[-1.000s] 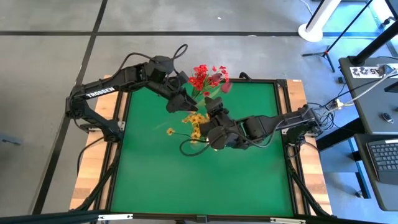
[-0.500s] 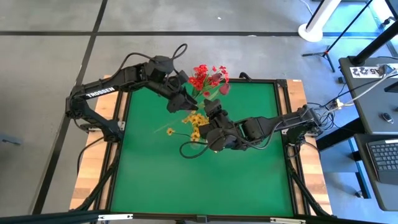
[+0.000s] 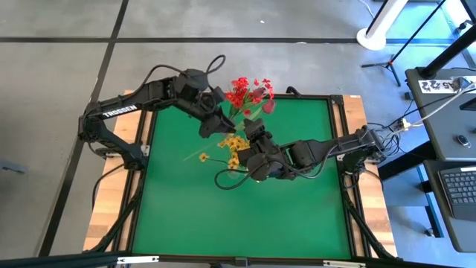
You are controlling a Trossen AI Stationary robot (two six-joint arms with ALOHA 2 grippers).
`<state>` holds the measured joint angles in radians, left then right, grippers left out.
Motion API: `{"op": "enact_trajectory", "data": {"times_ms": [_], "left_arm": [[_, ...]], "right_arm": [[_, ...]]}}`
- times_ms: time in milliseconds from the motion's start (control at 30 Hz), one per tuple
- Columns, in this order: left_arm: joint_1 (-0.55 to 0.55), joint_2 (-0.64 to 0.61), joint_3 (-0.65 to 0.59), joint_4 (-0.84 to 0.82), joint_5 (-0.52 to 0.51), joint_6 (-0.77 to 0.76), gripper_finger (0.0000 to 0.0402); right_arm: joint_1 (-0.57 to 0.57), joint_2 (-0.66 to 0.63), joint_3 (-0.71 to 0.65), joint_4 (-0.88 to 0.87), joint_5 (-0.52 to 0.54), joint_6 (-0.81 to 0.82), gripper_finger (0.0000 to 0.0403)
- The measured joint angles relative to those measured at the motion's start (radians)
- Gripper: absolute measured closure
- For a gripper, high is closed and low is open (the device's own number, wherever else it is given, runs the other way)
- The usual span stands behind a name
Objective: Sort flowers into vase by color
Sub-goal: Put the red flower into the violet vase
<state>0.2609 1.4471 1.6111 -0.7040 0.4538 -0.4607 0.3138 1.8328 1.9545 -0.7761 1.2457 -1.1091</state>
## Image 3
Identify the black frame bracket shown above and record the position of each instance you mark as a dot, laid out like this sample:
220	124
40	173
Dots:
241	261

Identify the yellow artificial flower bunch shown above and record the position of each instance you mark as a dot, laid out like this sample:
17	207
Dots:
232	141
234	161

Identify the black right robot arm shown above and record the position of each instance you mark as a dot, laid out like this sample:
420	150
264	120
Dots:
334	145

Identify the black key fob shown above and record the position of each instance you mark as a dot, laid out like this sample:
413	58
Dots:
463	140

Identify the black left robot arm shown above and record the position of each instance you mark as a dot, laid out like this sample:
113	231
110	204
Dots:
119	111

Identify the white pillar base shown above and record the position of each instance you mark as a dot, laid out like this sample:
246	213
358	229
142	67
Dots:
372	35

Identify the silver bracket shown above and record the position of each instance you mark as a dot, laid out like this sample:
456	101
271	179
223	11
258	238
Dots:
137	260
344	264

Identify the red artificial flower bunch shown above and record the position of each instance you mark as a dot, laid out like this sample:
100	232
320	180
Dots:
238	95

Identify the dark red artificial tulip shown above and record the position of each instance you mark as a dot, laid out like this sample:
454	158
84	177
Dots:
258	92

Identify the black keyboard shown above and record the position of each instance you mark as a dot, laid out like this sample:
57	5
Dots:
459	186

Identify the black diagonal frame strut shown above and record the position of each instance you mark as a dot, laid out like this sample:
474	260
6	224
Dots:
362	227
122	219

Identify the black bar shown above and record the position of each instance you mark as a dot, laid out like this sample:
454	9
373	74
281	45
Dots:
56	260

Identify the clear glass vase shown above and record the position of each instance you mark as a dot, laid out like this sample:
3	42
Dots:
234	174

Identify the black table clamp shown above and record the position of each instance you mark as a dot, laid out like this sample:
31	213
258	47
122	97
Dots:
108	152

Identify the black device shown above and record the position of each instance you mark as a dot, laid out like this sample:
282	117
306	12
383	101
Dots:
469	104

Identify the black floor tape line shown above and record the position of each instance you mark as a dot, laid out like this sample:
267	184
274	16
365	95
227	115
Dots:
85	74

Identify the black tripod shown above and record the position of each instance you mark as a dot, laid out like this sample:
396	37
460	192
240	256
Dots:
389	64

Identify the black desk foot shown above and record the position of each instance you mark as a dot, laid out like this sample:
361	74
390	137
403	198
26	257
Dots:
405	164

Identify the black aluminium table frame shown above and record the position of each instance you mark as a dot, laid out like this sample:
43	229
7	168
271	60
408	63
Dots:
316	96

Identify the white paper label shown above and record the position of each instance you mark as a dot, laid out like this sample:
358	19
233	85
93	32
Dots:
435	86

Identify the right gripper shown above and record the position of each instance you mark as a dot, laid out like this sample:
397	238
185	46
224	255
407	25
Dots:
262	143

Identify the white power adapter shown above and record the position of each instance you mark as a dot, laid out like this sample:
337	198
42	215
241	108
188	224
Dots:
404	123

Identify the black pole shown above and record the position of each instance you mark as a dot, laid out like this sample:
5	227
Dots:
450	50

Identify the green table mat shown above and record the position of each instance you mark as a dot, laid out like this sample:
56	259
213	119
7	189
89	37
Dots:
223	223

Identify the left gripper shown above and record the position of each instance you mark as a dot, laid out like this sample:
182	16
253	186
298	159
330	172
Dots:
210	106

